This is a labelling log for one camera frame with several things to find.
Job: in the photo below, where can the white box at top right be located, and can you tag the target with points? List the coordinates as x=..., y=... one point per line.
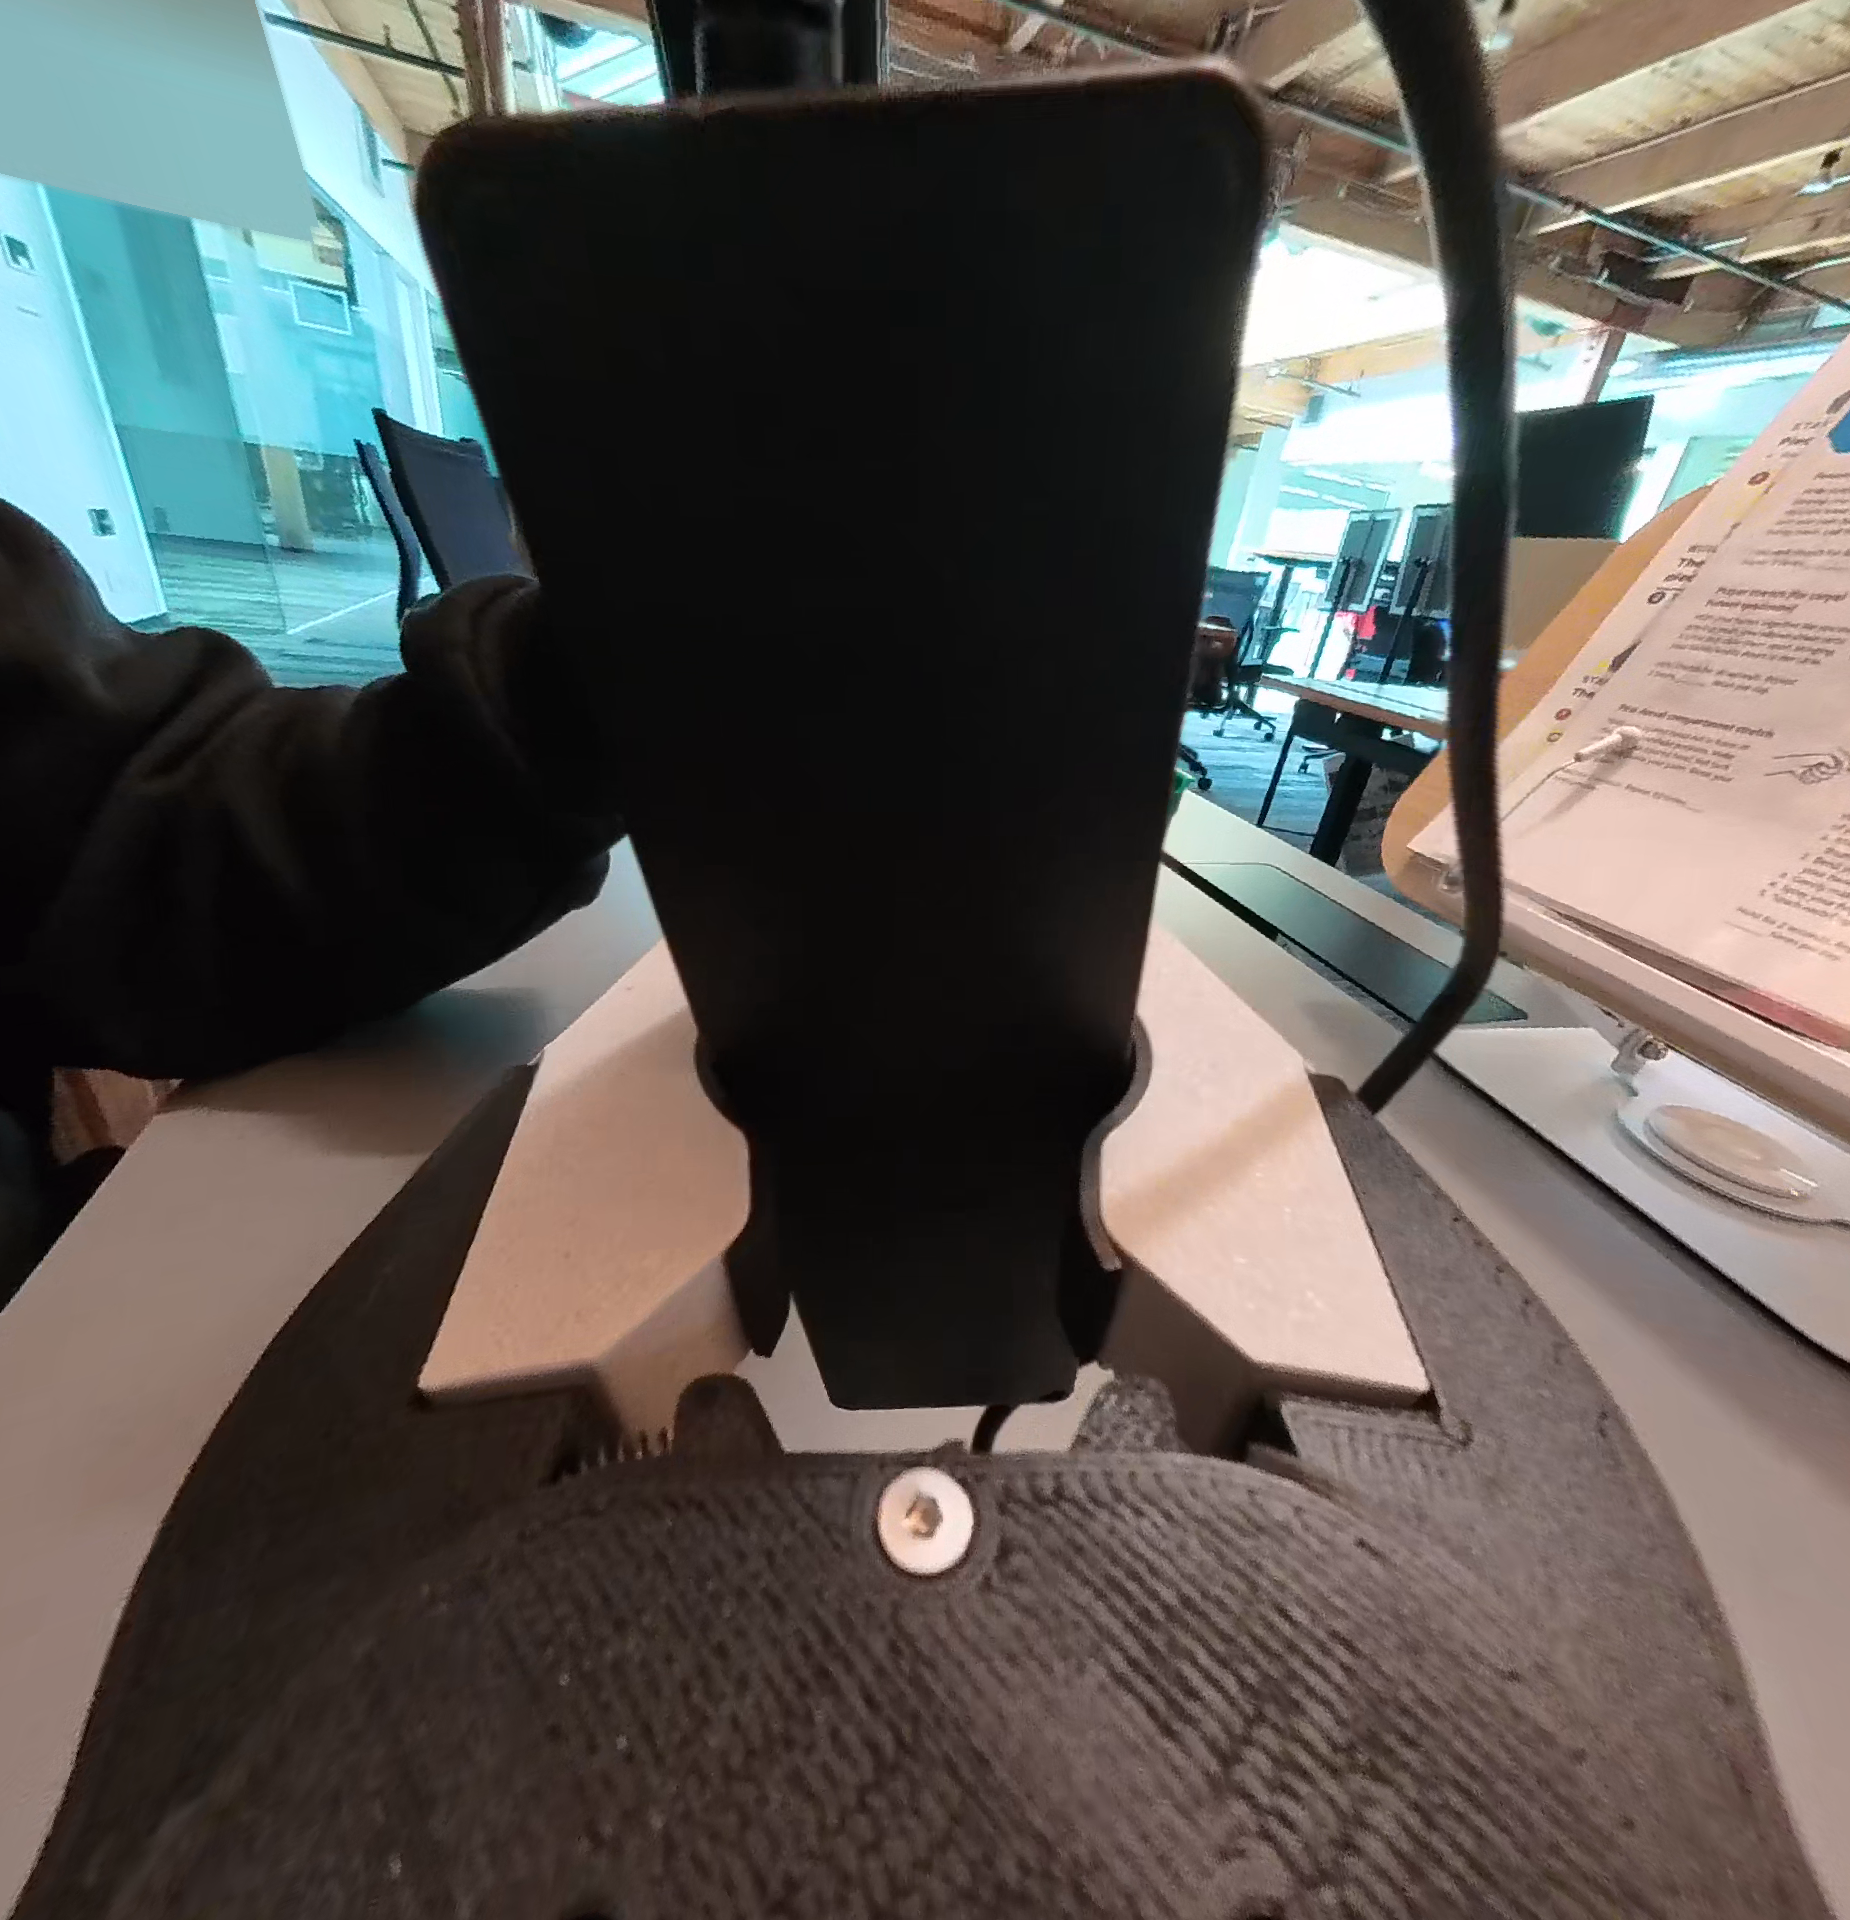
x=1690, y=1261

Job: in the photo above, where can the white round puck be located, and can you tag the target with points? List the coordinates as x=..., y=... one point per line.
x=1722, y=1153

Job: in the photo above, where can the person's left forearm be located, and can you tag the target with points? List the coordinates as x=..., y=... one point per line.
x=191, y=826

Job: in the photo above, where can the black office chair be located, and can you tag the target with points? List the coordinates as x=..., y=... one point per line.
x=452, y=510

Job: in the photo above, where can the black monitor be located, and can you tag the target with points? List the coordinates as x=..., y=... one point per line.
x=1583, y=466

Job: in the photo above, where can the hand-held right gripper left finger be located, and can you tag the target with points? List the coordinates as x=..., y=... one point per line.
x=564, y=1201

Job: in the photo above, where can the black swivel chair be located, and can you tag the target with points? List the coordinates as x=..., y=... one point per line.
x=1236, y=630

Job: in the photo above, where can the wooden office desk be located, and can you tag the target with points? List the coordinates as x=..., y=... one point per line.
x=1360, y=704

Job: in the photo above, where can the printed instruction sheet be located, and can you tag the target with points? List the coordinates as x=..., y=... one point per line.
x=1750, y=720

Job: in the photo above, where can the black plate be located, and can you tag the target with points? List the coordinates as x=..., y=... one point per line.
x=867, y=600

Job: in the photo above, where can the wooden document board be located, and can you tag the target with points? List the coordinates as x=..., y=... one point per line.
x=1577, y=600

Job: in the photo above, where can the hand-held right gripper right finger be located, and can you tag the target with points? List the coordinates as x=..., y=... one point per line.
x=1256, y=1201

